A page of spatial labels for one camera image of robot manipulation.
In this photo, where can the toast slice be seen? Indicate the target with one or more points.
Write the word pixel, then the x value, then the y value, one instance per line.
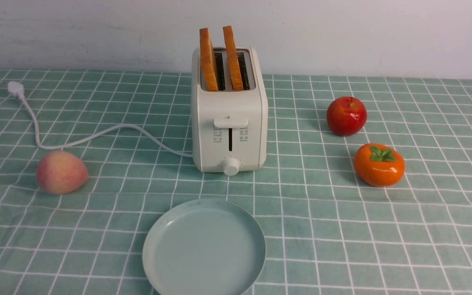
pixel 232 59
pixel 207 60

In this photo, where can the white two-slot toaster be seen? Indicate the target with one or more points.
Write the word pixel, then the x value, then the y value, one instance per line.
pixel 229 128

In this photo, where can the light green round plate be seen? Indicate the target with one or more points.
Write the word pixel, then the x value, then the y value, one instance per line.
pixel 204 247

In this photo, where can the red apple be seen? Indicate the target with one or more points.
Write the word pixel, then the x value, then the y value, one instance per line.
pixel 346 116

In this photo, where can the green checked tablecloth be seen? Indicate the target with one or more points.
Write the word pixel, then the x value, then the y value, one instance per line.
pixel 327 231

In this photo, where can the orange persimmon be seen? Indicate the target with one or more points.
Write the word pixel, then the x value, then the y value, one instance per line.
pixel 379 165

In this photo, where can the pink peach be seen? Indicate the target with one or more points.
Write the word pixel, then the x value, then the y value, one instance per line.
pixel 60 172

